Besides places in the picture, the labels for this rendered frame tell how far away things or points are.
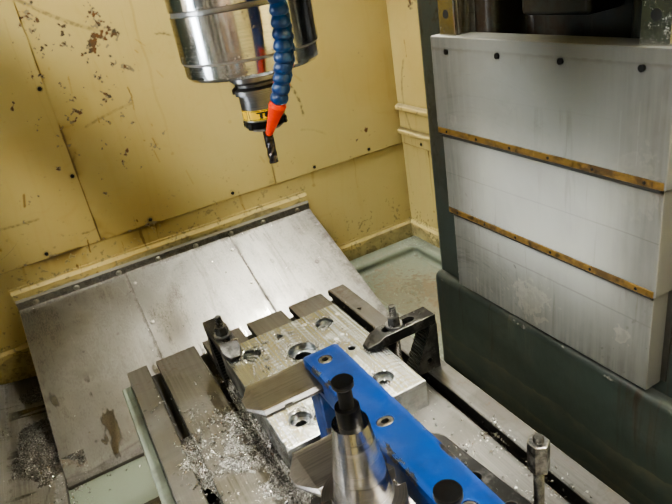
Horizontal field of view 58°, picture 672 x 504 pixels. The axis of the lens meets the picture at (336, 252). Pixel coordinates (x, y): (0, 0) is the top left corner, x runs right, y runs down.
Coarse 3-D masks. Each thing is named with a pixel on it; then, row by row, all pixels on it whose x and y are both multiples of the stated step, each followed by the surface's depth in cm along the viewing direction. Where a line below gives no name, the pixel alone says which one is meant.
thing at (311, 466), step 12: (312, 444) 50; (324, 444) 50; (300, 456) 49; (312, 456) 49; (324, 456) 49; (384, 456) 48; (300, 468) 48; (312, 468) 48; (324, 468) 48; (300, 480) 47; (312, 480) 47; (324, 480) 47; (312, 492) 46
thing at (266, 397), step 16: (288, 368) 60; (304, 368) 60; (256, 384) 59; (272, 384) 58; (288, 384) 58; (304, 384) 57; (320, 384) 57; (256, 400) 56; (272, 400) 56; (288, 400) 56
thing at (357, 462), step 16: (336, 432) 40; (352, 432) 40; (368, 432) 40; (336, 448) 40; (352, 448) 40; (368, 448) 40; (336, 464) 41; (352, 464) 40; (368, 464) 40; (384, 464) 42; (336, 480) 42; (352, 480) 41; (368, 480) 41; (384, 480) 42; (336, 496) 42; (352, 496) 41; (368, 496) 41; (384, 496) 42
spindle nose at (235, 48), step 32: (192, 0) 61; (224, 0) 60; (256, 0) 61; (288, 0) 62; (192, 32) 63; (224, 32) 61; (256, 32) 62; (192, 64) 65; (224, 64) 63; (256, 64) 63
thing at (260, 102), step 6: (252, 96) 70; (258, 96) 70; (264, 96) 70; (240, 102) 71; (246, 102) 70; (252, 102) 70; (258, 102) 70; (264, 102) 70; (246, 108) 71; (252, 108) 70; (258, 108) 70; (264, 108) 70; (264, 120) 71
